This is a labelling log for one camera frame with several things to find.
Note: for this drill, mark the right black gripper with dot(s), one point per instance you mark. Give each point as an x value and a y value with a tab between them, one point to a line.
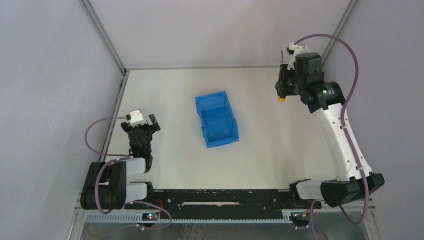
282	84

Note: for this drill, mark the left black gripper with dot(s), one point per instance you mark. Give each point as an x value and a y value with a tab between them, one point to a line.
140	129

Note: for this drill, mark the orange black screwdriver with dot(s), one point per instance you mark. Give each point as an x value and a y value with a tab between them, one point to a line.
279	83

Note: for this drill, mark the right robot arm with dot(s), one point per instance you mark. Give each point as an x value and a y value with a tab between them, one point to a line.
354	178

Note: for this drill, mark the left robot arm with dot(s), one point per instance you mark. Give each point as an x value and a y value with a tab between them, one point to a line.
105	187

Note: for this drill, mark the blue plastic bin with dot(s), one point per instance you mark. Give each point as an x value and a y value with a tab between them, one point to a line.
218	123

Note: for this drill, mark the small electronics board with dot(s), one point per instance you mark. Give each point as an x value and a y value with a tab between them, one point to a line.
150	216

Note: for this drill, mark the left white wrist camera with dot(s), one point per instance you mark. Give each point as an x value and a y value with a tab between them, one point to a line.
136	118

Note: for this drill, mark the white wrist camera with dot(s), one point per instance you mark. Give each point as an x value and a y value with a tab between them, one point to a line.
136	118
294	50

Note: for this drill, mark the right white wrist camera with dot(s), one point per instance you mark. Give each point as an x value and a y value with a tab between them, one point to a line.
294	50

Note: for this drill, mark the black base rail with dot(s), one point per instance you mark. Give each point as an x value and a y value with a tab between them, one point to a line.
205	203

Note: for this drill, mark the grey cable duct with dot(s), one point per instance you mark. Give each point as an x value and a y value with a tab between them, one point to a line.
141	217

